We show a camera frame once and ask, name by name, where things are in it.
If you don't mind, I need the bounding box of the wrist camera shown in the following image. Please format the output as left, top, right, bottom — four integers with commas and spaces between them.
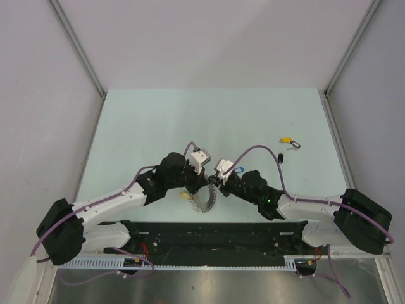
189, 149, 211, 174
215, 159, 234, 182

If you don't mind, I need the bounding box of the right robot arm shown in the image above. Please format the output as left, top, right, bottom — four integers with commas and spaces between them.
208, 170, 393, 255

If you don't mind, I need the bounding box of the black white tag key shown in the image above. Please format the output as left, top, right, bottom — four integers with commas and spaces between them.
287, 140, 301, 151

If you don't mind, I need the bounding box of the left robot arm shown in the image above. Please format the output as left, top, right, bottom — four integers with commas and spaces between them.
34, 149, 211, 266

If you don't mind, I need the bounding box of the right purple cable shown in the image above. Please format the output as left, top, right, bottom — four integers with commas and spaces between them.
226, 144, 395, 300

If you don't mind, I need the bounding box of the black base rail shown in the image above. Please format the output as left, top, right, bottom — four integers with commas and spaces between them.
120, 221, 315, 266

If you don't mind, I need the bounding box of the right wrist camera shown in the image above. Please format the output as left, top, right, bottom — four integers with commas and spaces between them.
215, 159, 234, 182

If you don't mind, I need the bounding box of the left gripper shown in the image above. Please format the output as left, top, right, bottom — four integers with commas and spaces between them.
166, 158, 208, 194

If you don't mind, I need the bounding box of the yellow tag key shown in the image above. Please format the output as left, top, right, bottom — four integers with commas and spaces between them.
280, 137, 292, 143
180, 191, 193, 201

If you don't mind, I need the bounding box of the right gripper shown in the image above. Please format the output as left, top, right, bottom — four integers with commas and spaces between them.
208, 174, 259, 205

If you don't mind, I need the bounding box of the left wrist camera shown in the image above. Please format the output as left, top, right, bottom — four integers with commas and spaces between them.
189, 149, 211, 174

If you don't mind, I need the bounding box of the white cable duct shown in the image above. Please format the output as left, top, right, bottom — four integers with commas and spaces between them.
59, 256, 315, 271

